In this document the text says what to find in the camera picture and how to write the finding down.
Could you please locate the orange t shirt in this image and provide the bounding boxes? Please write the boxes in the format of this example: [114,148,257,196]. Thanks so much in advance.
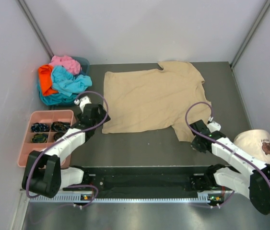
[38,65,58,96]

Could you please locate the pink t shirt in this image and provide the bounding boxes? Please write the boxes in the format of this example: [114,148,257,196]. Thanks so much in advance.
[49,56,82,75]

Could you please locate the pink compartment tray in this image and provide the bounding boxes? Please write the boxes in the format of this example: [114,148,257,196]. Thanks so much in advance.
[17,110,76,168]

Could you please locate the aluminium frame post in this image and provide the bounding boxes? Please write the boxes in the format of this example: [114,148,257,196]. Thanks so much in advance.
[16,0,54,59]
[230,0,270,70]

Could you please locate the dark patterned rolled item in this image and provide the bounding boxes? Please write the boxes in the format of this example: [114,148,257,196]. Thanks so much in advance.
[31,133,48,143]
[51,121,70,132]
[53,132,65,142]
[31,123,50,133]

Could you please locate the cream fabric storage bag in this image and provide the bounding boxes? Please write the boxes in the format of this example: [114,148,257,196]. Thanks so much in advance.
[234,129,270,164]

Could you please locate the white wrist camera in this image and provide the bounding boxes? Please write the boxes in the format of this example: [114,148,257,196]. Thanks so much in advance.
[74,96,92,112]
[207,116,221,133]

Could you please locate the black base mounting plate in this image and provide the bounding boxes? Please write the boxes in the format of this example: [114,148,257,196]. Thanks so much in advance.
[62,173,212,199]

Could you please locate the slotted cable duct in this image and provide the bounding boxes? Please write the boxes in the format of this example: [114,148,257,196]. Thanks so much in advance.
[29,193,224,204]

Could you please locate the cyan t shirt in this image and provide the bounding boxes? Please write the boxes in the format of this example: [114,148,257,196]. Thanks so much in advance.
[37,66,93,106]

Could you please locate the beige t shirt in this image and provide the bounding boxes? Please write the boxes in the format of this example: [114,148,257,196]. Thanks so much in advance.
[102,61,211,142]

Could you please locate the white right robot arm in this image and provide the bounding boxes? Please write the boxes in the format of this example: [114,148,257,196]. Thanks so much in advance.
[188,120,270,215]

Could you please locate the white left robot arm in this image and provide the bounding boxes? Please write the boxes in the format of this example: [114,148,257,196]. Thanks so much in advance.
[22,103,110,198]

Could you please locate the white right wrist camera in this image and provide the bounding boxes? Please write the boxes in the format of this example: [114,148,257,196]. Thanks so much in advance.
[207,116,221,133]

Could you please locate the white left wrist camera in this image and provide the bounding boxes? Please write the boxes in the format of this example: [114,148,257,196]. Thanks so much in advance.
[74,96,92,112]

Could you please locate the aluminium frame post left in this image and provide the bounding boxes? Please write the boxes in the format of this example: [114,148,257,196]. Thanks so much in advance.
[16,0,54,59]

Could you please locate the teal plastic basket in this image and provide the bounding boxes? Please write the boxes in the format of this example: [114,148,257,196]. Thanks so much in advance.
[37,56,93,106]

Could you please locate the aluminium frame post right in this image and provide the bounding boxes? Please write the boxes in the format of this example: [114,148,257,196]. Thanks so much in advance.
[230,0,270,70]

